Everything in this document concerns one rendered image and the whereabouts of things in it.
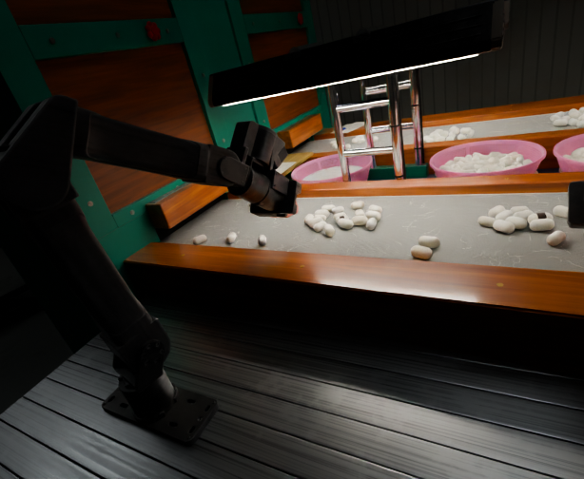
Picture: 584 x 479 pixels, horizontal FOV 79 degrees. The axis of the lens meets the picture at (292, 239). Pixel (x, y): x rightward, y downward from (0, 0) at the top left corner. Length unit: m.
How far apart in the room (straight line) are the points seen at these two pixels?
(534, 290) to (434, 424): 0.22
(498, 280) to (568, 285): 0.08
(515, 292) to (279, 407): 0.36
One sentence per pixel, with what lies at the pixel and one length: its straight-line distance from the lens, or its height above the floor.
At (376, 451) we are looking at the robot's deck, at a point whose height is 0.67.
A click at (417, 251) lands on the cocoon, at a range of 0.66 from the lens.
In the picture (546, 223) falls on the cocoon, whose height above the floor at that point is 0.76.
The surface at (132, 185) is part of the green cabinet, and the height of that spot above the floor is 0.91.
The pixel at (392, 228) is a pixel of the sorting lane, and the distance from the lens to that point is 0.78.
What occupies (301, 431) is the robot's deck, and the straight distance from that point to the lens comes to 0.53.
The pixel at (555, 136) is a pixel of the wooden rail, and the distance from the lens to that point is 1.21.
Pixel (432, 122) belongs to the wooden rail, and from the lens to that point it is 1.58.
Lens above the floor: 1.10
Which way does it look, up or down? 26 degrees down
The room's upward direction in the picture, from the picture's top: 14 degrees counter-clockwise
